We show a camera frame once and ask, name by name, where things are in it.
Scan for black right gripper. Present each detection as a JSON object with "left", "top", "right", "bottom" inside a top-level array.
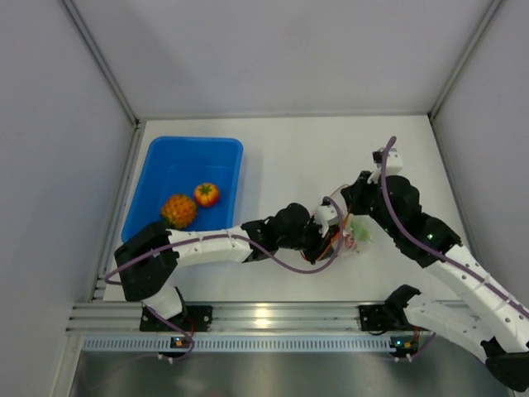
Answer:
[{"left": 341, "top": 170, "right": 400, "bottom": 238}]

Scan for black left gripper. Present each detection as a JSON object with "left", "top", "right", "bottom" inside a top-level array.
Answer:
[{"left": 278, "top": 216, "right": 337, "bottom": 265}]

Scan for fake red chili pepper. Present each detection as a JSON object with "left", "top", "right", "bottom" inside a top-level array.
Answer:
[{"left": 343, "top": 231, "right": 357, "bottom": 251}]

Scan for fake orange peach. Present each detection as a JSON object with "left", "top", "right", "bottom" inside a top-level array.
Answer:
[{"left": 193, "top": 183, "right": 220, "bottom": 208}]

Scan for fake pineapple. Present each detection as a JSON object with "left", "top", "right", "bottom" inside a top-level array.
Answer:
[{"left": 160, "top": 194, "right": 198, "bottom": 230}]

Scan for clear zip top bag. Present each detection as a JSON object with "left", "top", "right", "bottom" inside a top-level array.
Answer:
[{"left": 301, "top": 184, "right": 372, "bottom": 265}]

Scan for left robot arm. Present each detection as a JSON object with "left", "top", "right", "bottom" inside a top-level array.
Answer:
[{"left": 105, "top": 198, "right": 346, "bottom": 330}]

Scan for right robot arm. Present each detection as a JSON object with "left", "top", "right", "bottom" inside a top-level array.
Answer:
[{"left": 341, "top": 171, "right": 528, "bottom": 393}]

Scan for fake green grapes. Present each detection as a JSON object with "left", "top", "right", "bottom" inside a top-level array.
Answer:
[{"left": 350, "top": 218, "right": 371, "bottom": 244}]

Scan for blue plastic bin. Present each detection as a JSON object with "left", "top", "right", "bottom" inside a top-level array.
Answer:
[{"left": 121, "top": 136, "right": 243, "bottom": 242}]

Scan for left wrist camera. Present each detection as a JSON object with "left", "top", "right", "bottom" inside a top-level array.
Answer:
[{"left": 312, "top": 198, "right": 345, "bottom": 237}]

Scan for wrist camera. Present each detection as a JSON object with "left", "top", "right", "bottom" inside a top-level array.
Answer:
[
  {"left": 368, "top": 148, "right": 403, "bottom": 184},
  {"left": 312, "top": 198, "right": 345, "bottom": 237}
]

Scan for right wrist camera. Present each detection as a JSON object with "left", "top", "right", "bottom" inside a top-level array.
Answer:
[{"left": 368, "top": 148, "right": 403, "bottom": 184}]

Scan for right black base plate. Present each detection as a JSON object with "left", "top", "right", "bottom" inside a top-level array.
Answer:
[{"left": 358, "top": 304, "right": 413, "bottom": 333}]

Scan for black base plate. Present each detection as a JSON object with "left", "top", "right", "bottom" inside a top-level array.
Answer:
[
  {"left": 139, "top": 304, "right": 213, "bottom": 332},
  {"left": 358, "top": 304, "right": 413, "bottom": 333}
]

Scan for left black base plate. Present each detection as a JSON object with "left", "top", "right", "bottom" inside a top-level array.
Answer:
[{"left": 139, "top": 304, "right": 213, "bottom": 332}]

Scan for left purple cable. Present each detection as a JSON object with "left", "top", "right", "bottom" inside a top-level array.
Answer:
[{"left": 102, "top": 196, "right": 346, "bottom": 361}]

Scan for aluminium mounting rail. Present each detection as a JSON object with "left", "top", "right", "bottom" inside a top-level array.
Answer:
[{"left": 65, "top": 300, "right": 398, "bottom": 334}]

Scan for slotted cable duct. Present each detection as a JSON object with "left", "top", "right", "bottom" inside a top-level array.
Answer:
[{"left": 83, "top": 335, "right": 403, "bottom": 352}]

